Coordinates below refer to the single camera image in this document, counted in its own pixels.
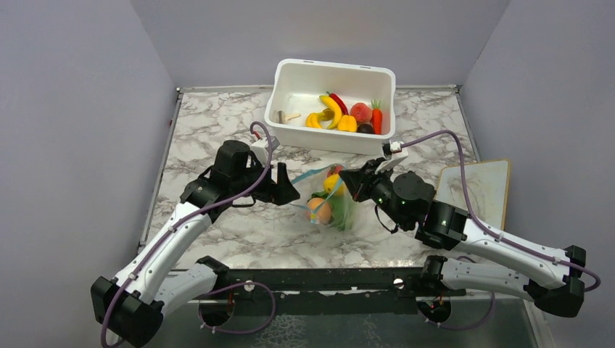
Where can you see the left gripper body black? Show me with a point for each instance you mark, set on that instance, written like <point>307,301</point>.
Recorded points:
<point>249,177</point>

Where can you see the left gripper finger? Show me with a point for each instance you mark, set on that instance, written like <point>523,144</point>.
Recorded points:
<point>284,193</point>
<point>282,174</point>

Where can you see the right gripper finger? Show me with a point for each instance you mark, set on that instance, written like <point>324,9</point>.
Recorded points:
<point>358,183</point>
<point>372,165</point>

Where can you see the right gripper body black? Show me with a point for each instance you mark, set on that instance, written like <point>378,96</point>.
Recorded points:
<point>381,196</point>

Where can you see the yellow squash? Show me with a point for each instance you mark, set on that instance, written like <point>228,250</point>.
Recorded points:
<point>334,185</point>

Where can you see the clear zip top bag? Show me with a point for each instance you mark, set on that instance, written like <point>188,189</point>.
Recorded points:
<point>307,184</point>

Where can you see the green lettuce head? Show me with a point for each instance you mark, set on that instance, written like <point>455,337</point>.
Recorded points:
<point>343,211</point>

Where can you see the peach orange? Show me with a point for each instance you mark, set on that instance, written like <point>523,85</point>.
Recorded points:
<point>319,211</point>

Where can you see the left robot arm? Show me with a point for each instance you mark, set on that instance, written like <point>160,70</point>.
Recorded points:
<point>132,304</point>

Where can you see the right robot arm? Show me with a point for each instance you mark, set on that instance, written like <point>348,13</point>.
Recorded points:
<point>548,277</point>

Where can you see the dark purple plum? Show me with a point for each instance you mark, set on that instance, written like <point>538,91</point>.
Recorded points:
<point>365,128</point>

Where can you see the yellow pepper front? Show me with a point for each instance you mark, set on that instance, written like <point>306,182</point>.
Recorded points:
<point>347,123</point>

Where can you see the yellow pepper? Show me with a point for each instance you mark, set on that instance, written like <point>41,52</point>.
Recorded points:
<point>314,120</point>
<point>347,123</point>

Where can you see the orange carrot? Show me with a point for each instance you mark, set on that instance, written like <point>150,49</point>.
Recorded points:
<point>376,117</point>

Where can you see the beige mushroom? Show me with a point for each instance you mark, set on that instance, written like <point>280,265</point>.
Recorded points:
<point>283,118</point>

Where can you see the yellow banana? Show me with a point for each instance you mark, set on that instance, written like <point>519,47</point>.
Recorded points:
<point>331,104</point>

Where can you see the yellow pepper left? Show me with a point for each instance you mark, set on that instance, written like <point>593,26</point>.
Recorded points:
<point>314,120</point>

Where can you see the red chili pepper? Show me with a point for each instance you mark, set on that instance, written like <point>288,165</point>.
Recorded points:
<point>339,102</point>

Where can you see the white plastic bin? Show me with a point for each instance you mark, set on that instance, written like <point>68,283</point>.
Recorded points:
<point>298,83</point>

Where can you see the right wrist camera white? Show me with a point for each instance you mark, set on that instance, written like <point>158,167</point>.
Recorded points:
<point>394,152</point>

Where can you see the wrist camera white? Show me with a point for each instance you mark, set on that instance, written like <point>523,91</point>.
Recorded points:
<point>262,150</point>
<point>394,152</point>

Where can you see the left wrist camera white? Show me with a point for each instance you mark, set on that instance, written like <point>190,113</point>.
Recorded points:
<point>262,150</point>

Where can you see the white board wooden frame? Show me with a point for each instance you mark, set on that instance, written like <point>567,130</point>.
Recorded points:
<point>480,187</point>

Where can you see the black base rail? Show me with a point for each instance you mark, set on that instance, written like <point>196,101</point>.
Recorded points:
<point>319,291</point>

